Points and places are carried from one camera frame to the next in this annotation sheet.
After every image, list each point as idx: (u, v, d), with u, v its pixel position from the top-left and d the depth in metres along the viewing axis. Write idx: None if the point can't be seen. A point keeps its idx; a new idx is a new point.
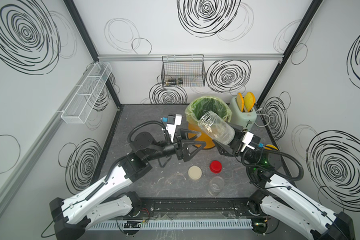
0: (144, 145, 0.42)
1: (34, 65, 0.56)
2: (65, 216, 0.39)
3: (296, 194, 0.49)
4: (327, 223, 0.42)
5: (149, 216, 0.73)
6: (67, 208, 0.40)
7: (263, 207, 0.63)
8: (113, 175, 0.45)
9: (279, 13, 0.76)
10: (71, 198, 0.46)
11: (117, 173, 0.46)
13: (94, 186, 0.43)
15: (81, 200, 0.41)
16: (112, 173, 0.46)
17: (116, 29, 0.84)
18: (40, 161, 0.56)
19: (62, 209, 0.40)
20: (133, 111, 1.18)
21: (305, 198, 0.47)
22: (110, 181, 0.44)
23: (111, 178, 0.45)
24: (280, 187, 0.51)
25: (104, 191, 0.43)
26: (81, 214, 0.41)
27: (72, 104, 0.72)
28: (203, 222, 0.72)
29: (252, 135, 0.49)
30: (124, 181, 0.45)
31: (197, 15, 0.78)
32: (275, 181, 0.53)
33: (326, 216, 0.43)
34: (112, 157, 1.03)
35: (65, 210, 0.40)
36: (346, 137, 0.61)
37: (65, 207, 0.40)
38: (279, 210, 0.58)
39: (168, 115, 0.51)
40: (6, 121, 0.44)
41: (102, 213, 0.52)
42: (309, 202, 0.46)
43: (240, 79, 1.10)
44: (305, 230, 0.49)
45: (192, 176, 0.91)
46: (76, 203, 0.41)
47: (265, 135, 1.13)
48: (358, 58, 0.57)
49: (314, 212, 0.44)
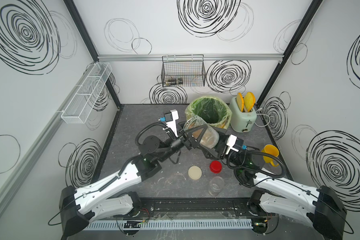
0: (152, 148, 0.43)
1: (34, 65, 0.56)
2: (78, 204, 0.40)
3: (280, 182, 0.51)
4: (313, 201, 0.44)
5: (149, 216, 0.73)
6: (80, 197, 0.41)
7: (263, 207, 0.62)
8: (125, 171, 0.48)
9: (279, 14, 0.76)
10: (84, 187, 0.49)
11: (130, 169, 0.48)
13: (107, 180, 0.45)
15: (94, 191, 0.43)
16: (125, 169, 0.48)
17: (116, 29, 0.84)
18: (40, 161, 0.56)
19: (75, 197, 0.41)
20: (133, 111, 1.18)
21: (289, 183, 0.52)
22: (123, 176, 0.47)
23: (124, 174, 0.47)
24: (266, 180, 0.53)
25: (113, 184, 0.45)
26: (91, 205, 0.42)
27: (72, 103, 0.71)
28: (203, 222, 0.72)
29: (235, 137, 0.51)
30: (137, 176, 0.47)
31: (197, 15, 0.78)
32: (260, 176, 0.55)
33: (311, 194, 0.45)
34: (112, 158, 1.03)
35: (77, 199, 0.41)
36: (346, 137, 0.61)
37: (78, 195, 0.41)
38: (276, 204, 0.59)
39: (164, 114, 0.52)
40: (6, 121, 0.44)
41: (106, 209, 0.53)
42: (294, 186, 0.49)
43: (240, 79, 1.10)
44: (303, 216, 0.49)
45: (192, 176, 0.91)
46: (89, 193, 0.42)
47: (265, 135, 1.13)
48: (359, 59, 0.56)
49: (300, 194, 0.46)
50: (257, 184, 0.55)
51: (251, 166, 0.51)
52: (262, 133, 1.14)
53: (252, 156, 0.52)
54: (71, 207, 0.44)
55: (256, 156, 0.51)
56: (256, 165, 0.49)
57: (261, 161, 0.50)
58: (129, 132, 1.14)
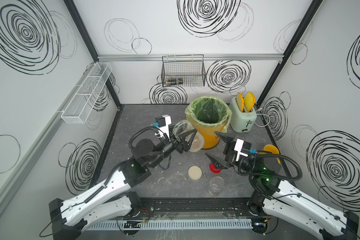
0: (145, 151, 0.43)
1: (34, 65, 0.56)
2: (64, 218, 0.39)
3: (307, 200, 0.47)
4: (341, 227, 0.42)
5: (149, 216, 0.73)
6: (66, 209, 0.41)
7: (265, 209, 0.62)
8: (113, 179, 0.46)
9: (279, 14, 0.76)
10: (70, 199, 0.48)
11: (117, 177, 0.47)
13: (93, 189, 0.44)
15: (80, 202, 0.42)
16: (112, 177, 0.47)
17: (116, 29, 0.84)
18: (40, 161, 0.56)
19: (61, 210, 0.41)
20: (133, 111, 1.18)
21: (316, 203, 0.47)
22: (109, 185, 0.45)
23: (111, 182, 0.46)
24: (290, 195, 0.49)
25: (100, 195, 0.43)
26: (78, 217, 0.41)
27: (72, 103, 0.71)
28: (203, 222, 0.72)
29: (242, 141, 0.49)
30: (124, 184, 0.46)
31: (197, 15, 0.78)
32: (284, 190, 0.50)
33: (339, 220, 0.43)
34: (112, 158, 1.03)
35: (64, 211, 0.40)
36: (346, 137, 0.61)
37: (64, 208, 0.41)
38: (282, 211, 0.59)
39: (157, 119, 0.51)
40: (6, 121, 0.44)
41: (100, 215, 0.52)
42: (321, 207, 0.46)
43: (240, 79, 1.10)
44: (314, 230, 0.50)
45: (192, 176, 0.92)
46: (75, 205, 0.41)
47: (265, 135, 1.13)
48: (359, 59, 0.56)
49: (327, 217, 0.44)
50: (277, 197, 0.51)
51: (266, 172, 0.47)
52: (262, 133, 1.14)
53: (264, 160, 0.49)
54: (58, 221, 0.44)
55: (268, 159, 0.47)
56: (271, 169, 0.45)
57: (276, 164, 0.47)
58: (129, 132, 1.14)
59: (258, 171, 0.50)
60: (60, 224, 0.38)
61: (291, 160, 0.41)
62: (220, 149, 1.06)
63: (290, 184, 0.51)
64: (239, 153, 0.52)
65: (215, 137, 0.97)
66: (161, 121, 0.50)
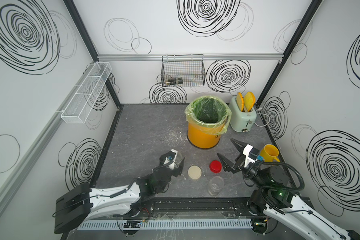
0: (164, 177, 0.58)
1: (34, 65, 0.56)
2: (92, 203, 0.45)
3: (317, 218, 0.49)
4: None
5: (149, 216, 0.73)
6: (95, 197, 0.47)
7: (266, 211, 0.63)
8: (132, 188, 0.57)
9: (279, 14, 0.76)
10: (97, 189, 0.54)
11: (135, 188, 0.58)
13: (117, 190, 0.53)
15: (106, 196, 0.49)
16: (131, 186, 0.57)
17: (116, 29, 0.84)
18: (40, 160, 0.56)
19: (90, 195, 0.46)
20: (133, 111, 1.18)
21: (324, 221, 0.49)
22: (129, 192, 0.55)
23: (129, 190, 0.56)
24: (301, 212, 0.50)
25: (122, 197, 0.53)
26: (98, 207, 0.46)
27: (72, 103, 0.71)
28: (203, 222, 0.72)
29: (251, 147, 0.58)
30: (138, 196, 0.56)
31: (197, 15, 0.78)
32: (296, 206, 0.51)
33: None
34: (112, 158, 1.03)
35: (92, 197, 0.46)
36: (346, 137, 0.61)
37: (92, 195, 0.47)
38: (284, 218, 0.60)
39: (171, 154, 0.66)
40: (6, 121, 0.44)
41: (100, 210, 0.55)
42: (329, 226, 0.48)
43: (240, 79, 1.10)
44: None
45: (193, 176, 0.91)
46: (102, 196, 0.48)
47: (266, 135, 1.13)
48: (359, 58, 0.56)
49: (335, 236, 0.46)
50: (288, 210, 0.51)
51: (275, 184, 0.48)
52: (262, 133, 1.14)
53: (271, 173, 0.50)
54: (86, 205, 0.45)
55: (275, 171, 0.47)
56: (278, 181, 0.47)
57: (284, 176, 0.48)
58: (129, 132, 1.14)
59: (267, 183, 0.51)
60: (81, 210, 0.42)
61: (293, 168, 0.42)
62: (220, 149, 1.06)
63: (302, 201, 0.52)
64: (247, 159, 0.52)
65: (215, 137, 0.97)
66: (174, 156, 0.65)
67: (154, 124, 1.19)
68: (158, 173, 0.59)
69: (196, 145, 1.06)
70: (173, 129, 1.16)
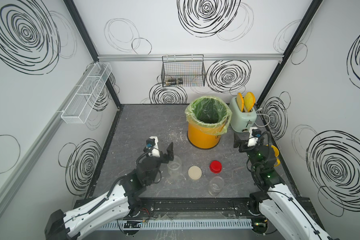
0: (151, 168, 0.53)
1: (34, 65, 0.56)
2: (67, 227, 0.43)
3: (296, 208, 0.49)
4: None
5: (149, 216, 0.73)
6: (69, 220, 0.44)
7: (261, 207, 0.63)
8: (113, 192, 0.52)
9: (279, 14, 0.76)
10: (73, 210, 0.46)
11: (118, 191, 0.53)
13: (96, 201, 0.49)
15: (83, 213, 0.46)
16: (113, 190, 0.53)
17: (116, 29, 0.84)
18: (40, 160, 0.56)
19: (64, 220, 0.44)
20: (133, 111, 1.18)
21: (302, 213, 0.48)
22: (110, 198, 0.51)
23: (112, 195, 0.51)
24: (281, 195, 0.52)
25: (103, 206, 0.49)
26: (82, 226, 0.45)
27: (72, 104, 0.72)
28: (203, 222, 0.72)
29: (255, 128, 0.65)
30: (124, 196, 0.52)
31: (197, 15, 0.78)
32: (279, 188, 0.55)
33: (318, 235, 0.43)
34: (112, 158, 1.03)
35: (67, 222, 0.43)
36: (346, 137, 0.61)
37: (67, 218, 0.44)
38: (275, 216, 0.58)
39: (149, 140, 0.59)
40: (5, 121, 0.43)
41: (94, 223, 0.53)
42: (306, 218, 0.46)
43: (240, 79, 1.10)
44: None
45: (192, 176, 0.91)
46: (78, 215, 0.45)
47: (265, 135, 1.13)
48: (359, 58, 0.56)
49: (306, 227, 0.45)
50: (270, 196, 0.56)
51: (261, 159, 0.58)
52: None
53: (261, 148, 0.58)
54: (62, 231, 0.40)
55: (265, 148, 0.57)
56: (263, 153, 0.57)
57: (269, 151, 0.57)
58: (129, 132, 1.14)
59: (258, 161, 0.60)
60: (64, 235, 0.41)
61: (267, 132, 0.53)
62: (220, 149, 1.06)
63: (289, 191, 0.53)
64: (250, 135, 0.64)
65: (215, 137, 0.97)
66: (153, 143, 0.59)
67: (154, 124, 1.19)
68: (143, 165, 0.54)
69: (196, 144, 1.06)
70: (173, 129, 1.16)
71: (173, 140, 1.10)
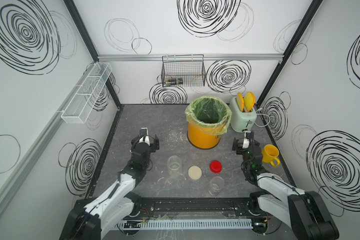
0: (144, 148, 0.62)
1: (34, 65, 0.56)
2: (95, 213, 0.43)
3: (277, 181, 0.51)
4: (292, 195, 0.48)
5: (149, 216, 0.73)
6: (93, 208, 0.44)
7: (260, 201, 0.64)
8: (122, 179, 0.56)
9: (279, 14, 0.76)
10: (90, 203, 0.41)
11: (125, 176, 0.58)
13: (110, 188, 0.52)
15: (104, 198, 0.48)
16: (121, 178, 0.57)
17: (116, 29, 0.84)
18: (40, 160, 0.56)
19: (87, 211, 0.43)
20: (133, 111, 1.18)
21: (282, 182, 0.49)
22: (122, 183, 0.54)
23: (122, 181, 0.55)
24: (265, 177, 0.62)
25: (119, 191, 0.51)
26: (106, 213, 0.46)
27: (72, 104, 0.72)
28: (203, 222, 0.72)
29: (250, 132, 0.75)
30: (133, 179, 0.57)
31: (197, 15, 0.78)
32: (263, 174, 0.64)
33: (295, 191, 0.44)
34: (112, 158, 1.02)
35: (91, 211, 0.43)
36: (346, 137, 0.61)
37: (90, 208, 0.44)
38: (270, 201, 0.61)
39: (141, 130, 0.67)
40: (4, 121, 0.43)
41: (110, 219, 0.52)
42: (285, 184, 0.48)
43: (240, 79, 1.10)
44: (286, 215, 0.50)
45: (192, 176, 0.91)
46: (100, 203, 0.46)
47: (265, 135, 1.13)
48: (359, 58, 0.56)
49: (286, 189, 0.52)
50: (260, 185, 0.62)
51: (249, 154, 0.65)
52: (262, 133, 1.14)
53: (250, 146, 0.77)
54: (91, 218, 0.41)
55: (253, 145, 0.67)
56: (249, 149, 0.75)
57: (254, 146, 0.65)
58: (129, 132, 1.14)
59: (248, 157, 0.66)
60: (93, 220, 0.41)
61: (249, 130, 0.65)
62: (220, 149, 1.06)
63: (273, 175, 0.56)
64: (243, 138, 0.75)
65: (215, 137, 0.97)
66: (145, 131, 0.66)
67: (154, 124, 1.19)
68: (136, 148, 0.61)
69: (196, 144, 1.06)
70: (173, 129, 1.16)
71: (173, 140, 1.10)
